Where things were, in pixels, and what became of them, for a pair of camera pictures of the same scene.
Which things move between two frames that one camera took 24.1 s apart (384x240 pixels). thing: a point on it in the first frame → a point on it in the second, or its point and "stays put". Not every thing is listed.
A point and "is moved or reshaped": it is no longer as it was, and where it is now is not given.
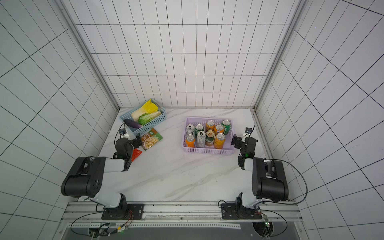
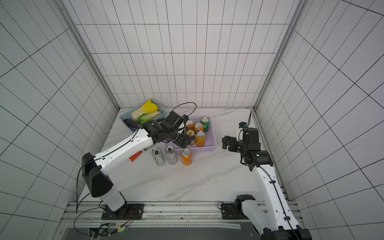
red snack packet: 136,154 stays put
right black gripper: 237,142 stays put
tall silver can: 201,139 → 171,155
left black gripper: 136,144 → 182,137
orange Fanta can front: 190,141 is moved or reshaped
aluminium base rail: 182,215 stays put
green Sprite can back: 227,124 → 206,122
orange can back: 210,125 → 189,125
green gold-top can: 210,137 → 191,133
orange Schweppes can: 219,141 → 200,138
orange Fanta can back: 218,129 → 198,126
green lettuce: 145,118 stays put
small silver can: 190,128 → 157,153
